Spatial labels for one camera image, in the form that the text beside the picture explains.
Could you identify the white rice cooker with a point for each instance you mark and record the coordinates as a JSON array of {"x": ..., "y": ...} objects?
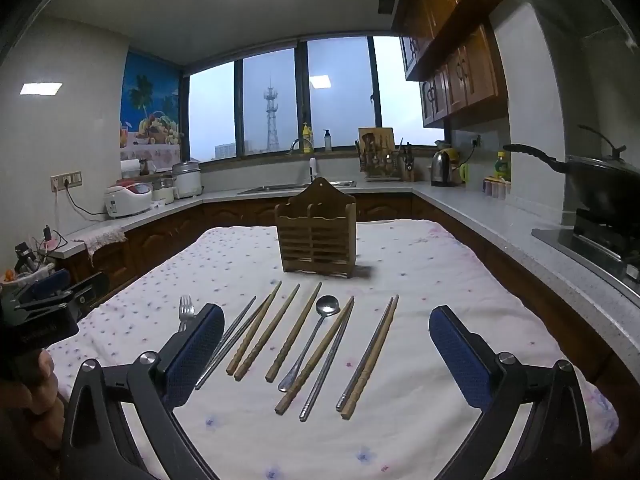
[{"x": 127, "y": 201}]

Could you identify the fruit beach wall poster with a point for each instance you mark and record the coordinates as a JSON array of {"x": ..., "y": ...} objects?
[{"x": 150, "y": 90}]

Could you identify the metal chopstick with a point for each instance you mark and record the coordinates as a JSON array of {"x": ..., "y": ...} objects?
[
  {"x": 242, "y": 317},
  {"x": 326, "y": 362},
  {"x": 365, "y": 352},
  {"x": 235, "y": 342}
]

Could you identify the small white pot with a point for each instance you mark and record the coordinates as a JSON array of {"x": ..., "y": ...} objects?
[{"x": 162, "y": 190}]

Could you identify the metal fork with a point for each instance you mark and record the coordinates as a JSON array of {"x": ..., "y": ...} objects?
[{"x": 186, "y": 310}]

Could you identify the white floral tablecloth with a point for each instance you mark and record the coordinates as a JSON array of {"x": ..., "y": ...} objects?
[{"x": 425, "y": 270}]

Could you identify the yellow green oil bottle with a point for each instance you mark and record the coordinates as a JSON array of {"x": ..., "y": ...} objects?
[{"x": 502, "y": 166}]

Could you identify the green cup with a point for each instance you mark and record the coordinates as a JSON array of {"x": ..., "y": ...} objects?
[{"x": 465, "y": 173}]

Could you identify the utensil drying rack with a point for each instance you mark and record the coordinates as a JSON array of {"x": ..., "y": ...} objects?
[{"x": 382, "y": 172}]

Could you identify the wall socket strip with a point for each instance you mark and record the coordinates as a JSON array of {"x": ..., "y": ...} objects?
[{"x": 65, "y": 181}]

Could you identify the white wall outlet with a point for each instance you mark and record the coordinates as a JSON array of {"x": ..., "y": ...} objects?
[{"x": 475, "y": 140}]

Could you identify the knife block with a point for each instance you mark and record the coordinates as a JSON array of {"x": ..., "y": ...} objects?
[{"x": 407, "y": 162}]

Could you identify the ceiling vent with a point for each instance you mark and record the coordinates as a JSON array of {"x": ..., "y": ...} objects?
[{"x": 387, "y": 4}]

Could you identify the wooden utensil holder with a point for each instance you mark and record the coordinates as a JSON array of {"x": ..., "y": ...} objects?
[{"x": 315, "y": 240}]

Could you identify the basket of small items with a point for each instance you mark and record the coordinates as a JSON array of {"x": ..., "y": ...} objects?
[{"x": 30, "y": 265}]

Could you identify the paper towel roll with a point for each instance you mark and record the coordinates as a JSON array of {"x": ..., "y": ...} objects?
[{"x": 131, "y": 168}]

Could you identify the yellow detergent bottle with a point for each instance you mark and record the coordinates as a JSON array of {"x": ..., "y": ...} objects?
[{"x": 306, "y": 135}]

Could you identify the steel sink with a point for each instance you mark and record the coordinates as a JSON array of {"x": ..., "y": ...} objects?
[{"x": 295, "y": 188}]

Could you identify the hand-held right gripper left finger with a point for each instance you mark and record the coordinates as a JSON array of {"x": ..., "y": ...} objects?
[{"x": 197, "y": 355}]

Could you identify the wooden wall cabinets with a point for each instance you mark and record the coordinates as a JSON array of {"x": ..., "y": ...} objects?
[{"x": 470, "y": 75}]

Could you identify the steel electric kettle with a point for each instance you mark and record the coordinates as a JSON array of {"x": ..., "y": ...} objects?
[{"x": 442, "y": 169}]

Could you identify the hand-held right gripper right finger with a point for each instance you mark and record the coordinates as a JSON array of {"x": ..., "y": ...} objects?
[{"x": 460, "y": 355}]

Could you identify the kitchen counter with wooden cabinets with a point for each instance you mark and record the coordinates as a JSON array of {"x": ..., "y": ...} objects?
[{"x": 165, "y": 230}]

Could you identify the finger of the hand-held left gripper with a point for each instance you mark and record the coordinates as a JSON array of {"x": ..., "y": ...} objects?
[
  {"x": 47, "y": 284},
  {"x": 87, "y": 292}
]

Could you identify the yellow plastic jug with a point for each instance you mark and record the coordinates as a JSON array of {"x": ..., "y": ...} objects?
[{"x": 452, "y": 152}]

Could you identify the white steamer pot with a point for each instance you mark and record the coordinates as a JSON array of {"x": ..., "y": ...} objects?
[{"x": 187, "y": 180}]

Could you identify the gas stove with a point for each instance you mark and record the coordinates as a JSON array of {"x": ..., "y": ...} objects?
[{"x": 590, "y": 255}]

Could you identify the person's left hand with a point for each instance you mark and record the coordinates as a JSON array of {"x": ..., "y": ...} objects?
[{"x": 40, "y": 390}]

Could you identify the row of seasoning jars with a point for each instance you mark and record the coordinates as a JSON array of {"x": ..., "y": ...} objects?
[{"x": 495, "y": 187}]

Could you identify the black wok with lid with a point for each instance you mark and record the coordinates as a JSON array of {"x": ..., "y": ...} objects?
[{"x": 600, "y": 182}]

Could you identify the kitchen window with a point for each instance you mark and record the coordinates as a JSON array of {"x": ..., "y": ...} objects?
[{"x": 270, "y": 110}]

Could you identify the white lace cloth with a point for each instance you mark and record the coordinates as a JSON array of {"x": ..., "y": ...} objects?
[{"x": 105, "y": 237}]

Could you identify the white soap dispenser bottle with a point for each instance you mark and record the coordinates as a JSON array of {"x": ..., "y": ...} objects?
[{"x": 327, "y": 141}]

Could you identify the wooden cutting board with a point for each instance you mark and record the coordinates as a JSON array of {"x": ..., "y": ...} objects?
[{"x": 382, "y": 135}]

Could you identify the steel faucet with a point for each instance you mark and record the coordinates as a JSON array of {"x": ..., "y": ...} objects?
[{"x": 312, "y": 167}]

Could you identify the metal spoon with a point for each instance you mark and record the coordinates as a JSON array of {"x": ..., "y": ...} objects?
[{"x": 327, "y": 306}]

